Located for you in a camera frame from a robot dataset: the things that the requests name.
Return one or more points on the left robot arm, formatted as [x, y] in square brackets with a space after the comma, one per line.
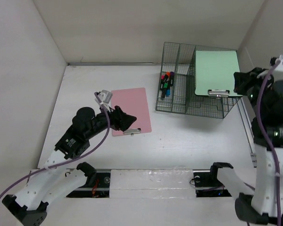
[30, 205]

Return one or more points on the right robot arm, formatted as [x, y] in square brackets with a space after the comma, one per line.
[263, 204]

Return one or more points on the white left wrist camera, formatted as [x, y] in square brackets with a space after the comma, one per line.
[103, 99]

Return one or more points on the green clipboard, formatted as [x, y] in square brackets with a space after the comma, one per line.
[214, 71]

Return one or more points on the purple capped black highlighter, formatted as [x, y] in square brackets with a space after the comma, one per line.
[171, 78]

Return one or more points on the orange capped black highlighter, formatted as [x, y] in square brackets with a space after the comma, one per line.
[165, 78]

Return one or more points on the pink clipboard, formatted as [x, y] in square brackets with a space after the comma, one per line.
[133, 102]

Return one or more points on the green capped black highlighter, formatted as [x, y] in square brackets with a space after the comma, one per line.
[164, 90]

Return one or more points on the green wire mesh organizer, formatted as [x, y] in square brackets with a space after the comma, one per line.
[180, 59]

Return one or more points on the black mounting rail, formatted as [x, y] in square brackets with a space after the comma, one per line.
[152, 184]

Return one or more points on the pink capped black highlighter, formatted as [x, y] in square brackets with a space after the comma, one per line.
[161, 85]

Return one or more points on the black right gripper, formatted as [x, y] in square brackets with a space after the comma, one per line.
[244, 78]

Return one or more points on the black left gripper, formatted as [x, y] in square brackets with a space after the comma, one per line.
[123, 120]

